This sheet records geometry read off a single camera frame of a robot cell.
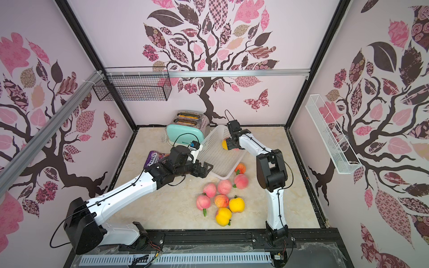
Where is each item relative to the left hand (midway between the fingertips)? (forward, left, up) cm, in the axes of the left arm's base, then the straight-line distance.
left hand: (204, 167), depth 78 cm
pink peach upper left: (-6, -2, -12) cm, 14 cm away
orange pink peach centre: (-12, -8, -12) cm, 19 cm away
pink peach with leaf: (-12, +1, -13) cm, 18 cm away
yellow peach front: (-19, -9, -13) cm, 24 cm away
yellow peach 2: (-13, -15, -13) cm, 24 cm away
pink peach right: (-1, -19, -13) cm, 23 cm away
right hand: (+22, -18, -10) cm, 31 cm away
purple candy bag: (+17, +34, -16) cm, 41 cm away
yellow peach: (+25, -11, -13) cm, 30 cm away
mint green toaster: (+27, +10, -1) cm, 29 cm away
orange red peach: (+7, -20, -13) cm, 24 cm away
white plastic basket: (+15, -10, -18) cm, 25 cm away
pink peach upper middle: (-5, -10, -11) cm, 16 cm away
